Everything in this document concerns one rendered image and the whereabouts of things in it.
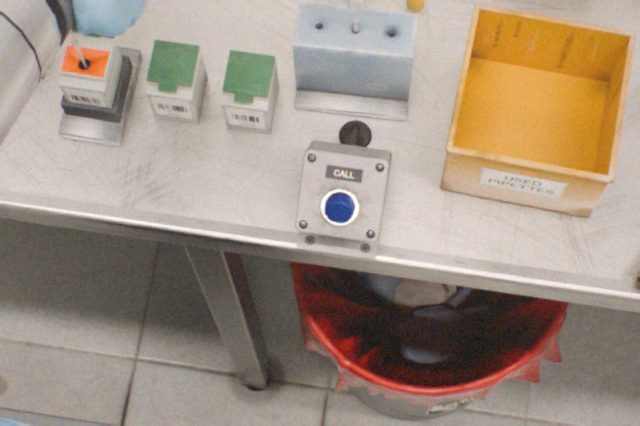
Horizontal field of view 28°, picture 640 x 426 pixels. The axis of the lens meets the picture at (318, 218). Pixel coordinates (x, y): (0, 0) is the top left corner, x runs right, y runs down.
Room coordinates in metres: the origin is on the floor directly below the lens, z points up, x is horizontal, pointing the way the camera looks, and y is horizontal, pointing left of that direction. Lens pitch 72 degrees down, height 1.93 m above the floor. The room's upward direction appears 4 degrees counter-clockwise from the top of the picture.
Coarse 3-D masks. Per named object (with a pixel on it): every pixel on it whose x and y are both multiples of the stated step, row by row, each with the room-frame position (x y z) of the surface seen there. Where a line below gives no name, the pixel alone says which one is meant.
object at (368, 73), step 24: (312, 24) 0.48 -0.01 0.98; (336, 24) 0.48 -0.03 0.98; (360, 24) 0.48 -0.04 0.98; (384, 24) 0.48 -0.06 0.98; (408, 24) 0.48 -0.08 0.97; (312, 48) 0.46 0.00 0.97; (336, 48) 0.46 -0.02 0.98; (360, 48) 0.46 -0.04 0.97; (384, 48) 0.46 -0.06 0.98; (408, 48) 0.45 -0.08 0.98; (312, 72) 0.46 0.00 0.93; (336, 72) 0.46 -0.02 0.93; (360, 72) 0.45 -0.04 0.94; (384, 72) 0.45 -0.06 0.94; (408, 72) 0.45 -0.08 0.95; (312, 96) 0.46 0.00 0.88; (336, 96) 0.45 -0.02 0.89; (360, 96) 0.45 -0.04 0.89; (384, 96) 0.45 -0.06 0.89; (408, 96) 0.45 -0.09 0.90
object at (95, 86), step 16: (96, 48) 0.48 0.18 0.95; (112, 48) 0.48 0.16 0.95; (64, 64) 0.47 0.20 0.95; (80, 64) 0.47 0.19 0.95; (96, 64) 0.47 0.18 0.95; (112, 64) 0.47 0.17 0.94; (64, 80) 0.46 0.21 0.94; (80, 80) 0.46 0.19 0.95; (96, 80) 0.46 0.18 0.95; (112, 80) 0.46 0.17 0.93; (64, 96) 0.45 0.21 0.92; (80, 96) 0.45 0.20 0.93; (96, 96) 0.45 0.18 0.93; (112, 96) 0.45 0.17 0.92
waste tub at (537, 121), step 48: (480, 48) 0.48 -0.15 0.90; (528, 48) 0.47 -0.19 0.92; (576, 48) 0.46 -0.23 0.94; (624, 48) 0.45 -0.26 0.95; (480, 96) 0.45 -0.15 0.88; (528, 96) 0.44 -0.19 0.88; (576, 96) 0.44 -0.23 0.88; (624, 96) 0.40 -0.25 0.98; (480, 144) 0.40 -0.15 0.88; (528, 144) 0.40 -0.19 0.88; (576, 144) 0.40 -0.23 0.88; (480, 192) 0.35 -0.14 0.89; (528, 192) 0.34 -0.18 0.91; (576, 192) 0.33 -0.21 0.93
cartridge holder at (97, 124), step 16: (128, 48) 0.51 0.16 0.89; (128, 64) 0.49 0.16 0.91; (128, 80) 0.48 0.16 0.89; (128, 96) 0.47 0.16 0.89; (64, 112) 0.45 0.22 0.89; (80, 112) 0.45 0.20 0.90; (96, 112) 0.44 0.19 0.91; (112, 112) 0.44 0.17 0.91; (128, 112) 0.45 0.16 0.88; (64, 128) 0.44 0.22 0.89; (80, 128) 0.44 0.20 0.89; (96, 128) 0.44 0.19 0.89; (112, 128) 0.44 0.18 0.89; (112, 144) 0.42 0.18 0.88
